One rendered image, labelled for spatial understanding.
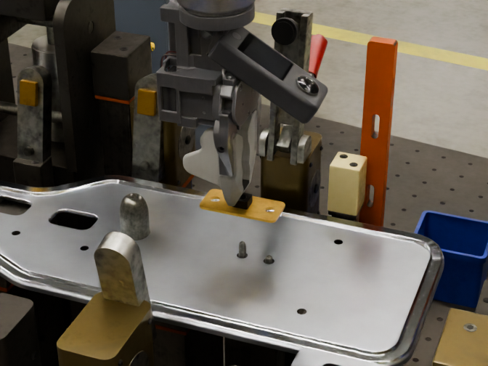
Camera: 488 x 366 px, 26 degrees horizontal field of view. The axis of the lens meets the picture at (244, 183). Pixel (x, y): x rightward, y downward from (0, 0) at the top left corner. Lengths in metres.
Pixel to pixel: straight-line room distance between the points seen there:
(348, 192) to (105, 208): 0.28
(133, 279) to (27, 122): 0.42
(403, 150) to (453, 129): 1.60
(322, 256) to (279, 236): 0.06
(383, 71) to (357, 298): 0.25
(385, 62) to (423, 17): 3.28
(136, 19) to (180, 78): 0.75
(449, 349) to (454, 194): 0.93
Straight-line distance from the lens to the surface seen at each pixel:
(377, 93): 1.16
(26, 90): 1.32
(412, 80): 3.87
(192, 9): 0.97
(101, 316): 0.98
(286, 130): 1.21
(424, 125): 3.56
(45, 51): 1.36
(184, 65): 1.02
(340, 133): 2.00
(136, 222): 1.15
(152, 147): 1.28
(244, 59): 0.98
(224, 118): 1.00
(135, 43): 1.33
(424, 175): 1.88
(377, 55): 1.14
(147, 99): 1.26
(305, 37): 1.15
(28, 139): 1.34
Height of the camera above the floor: 1.65
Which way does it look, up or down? 31 degrees down
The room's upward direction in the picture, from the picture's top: straight up
